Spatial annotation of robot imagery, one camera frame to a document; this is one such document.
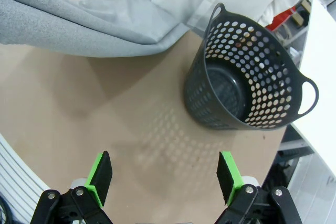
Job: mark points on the dark perforated plastic basket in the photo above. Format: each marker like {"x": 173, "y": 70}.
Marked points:
{"x": 204, "y": 85}

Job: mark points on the large white table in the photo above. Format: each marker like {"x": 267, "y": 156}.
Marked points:
{"x": 323, "y": 64}

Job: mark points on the grey training pants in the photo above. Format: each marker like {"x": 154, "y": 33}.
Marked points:
{"x": 52, "y": 11}

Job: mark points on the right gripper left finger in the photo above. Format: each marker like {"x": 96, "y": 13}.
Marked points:
{"x": 101, "y": 179}

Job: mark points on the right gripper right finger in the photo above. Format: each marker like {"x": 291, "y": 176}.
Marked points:
{"x": 228, "y": 176}

